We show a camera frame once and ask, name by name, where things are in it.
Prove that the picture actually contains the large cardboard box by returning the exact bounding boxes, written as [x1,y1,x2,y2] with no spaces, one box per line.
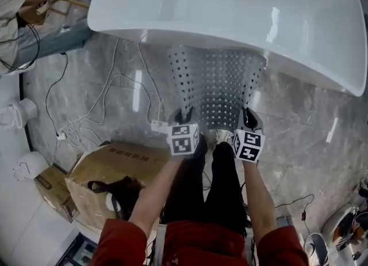
[64,140,174,231]

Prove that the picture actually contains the white harness strap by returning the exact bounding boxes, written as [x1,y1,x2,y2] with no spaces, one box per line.
[154,223,169,266]

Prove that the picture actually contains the person's right forearm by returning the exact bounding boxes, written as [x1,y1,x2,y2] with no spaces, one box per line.
[240,159,279,243]

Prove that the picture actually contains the person's left forearm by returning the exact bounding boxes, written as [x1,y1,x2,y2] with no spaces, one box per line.
[128,155,185,231]

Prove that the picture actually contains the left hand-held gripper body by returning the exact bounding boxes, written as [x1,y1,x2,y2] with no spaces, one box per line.
[167,123,201,160]

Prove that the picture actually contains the small cardboard box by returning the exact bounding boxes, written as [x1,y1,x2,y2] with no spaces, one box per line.
[33,164,82,224]

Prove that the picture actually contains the grey perforated bubble mat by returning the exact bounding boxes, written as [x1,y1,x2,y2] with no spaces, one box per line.
[166,44,269,132]

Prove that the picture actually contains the white round fixture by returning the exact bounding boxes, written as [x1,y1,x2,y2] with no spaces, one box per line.
[321,201,368,246]

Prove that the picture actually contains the white cable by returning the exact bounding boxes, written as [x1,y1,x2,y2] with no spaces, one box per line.
[56,36,169,151]

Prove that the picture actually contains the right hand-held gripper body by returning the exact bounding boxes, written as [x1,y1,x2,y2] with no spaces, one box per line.
[231,128,266,164]

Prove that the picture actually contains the white power adapter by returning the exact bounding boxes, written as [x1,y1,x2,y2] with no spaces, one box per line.
[151,119,169,132]

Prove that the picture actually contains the black bag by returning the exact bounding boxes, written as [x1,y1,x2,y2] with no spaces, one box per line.
[87,174,146,223]

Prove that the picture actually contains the white shoe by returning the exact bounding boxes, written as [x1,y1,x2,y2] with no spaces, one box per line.
[212,128,235,146]

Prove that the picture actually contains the red shirt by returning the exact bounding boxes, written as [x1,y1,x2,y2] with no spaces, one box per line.
[91,218,310,266]

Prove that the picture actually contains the white bathtub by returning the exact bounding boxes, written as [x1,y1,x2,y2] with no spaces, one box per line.
[87,0,368,97]

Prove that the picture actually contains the black trousers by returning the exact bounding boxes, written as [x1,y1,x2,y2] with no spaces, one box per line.
[160,134,251,231]

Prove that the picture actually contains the black cable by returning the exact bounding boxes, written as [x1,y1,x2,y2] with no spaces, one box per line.
[274,193,316,233]
[45,51,70,139]

